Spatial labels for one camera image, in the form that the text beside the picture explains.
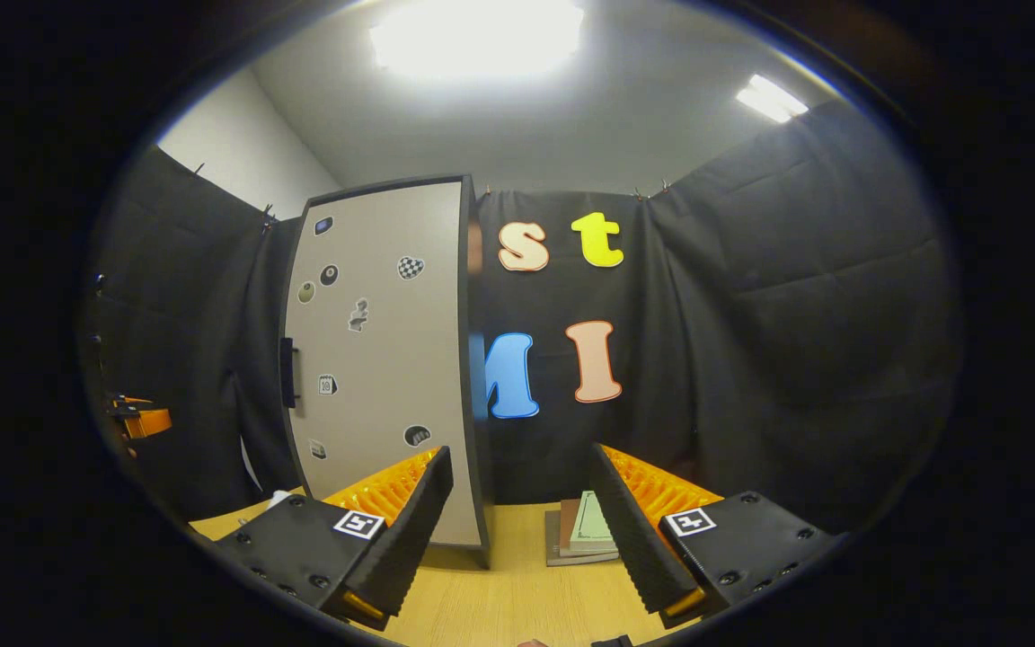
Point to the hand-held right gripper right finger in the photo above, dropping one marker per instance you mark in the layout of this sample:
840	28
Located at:
634	539

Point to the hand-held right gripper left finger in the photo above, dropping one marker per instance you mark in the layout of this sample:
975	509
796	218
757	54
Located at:
410	539

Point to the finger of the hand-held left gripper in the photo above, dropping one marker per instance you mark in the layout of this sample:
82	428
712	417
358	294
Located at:
151	422
133	401

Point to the brown book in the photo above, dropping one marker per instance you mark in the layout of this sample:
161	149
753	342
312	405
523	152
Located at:
569	526

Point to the white crumpled cloth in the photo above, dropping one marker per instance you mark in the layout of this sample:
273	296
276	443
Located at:
278	497

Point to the black backdrop cloth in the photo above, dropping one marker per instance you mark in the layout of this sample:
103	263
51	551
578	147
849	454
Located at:
796	359

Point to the small ceiling light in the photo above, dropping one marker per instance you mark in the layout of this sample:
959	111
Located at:
771	99

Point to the large ceiling light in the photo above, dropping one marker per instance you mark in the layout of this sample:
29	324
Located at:
477	36

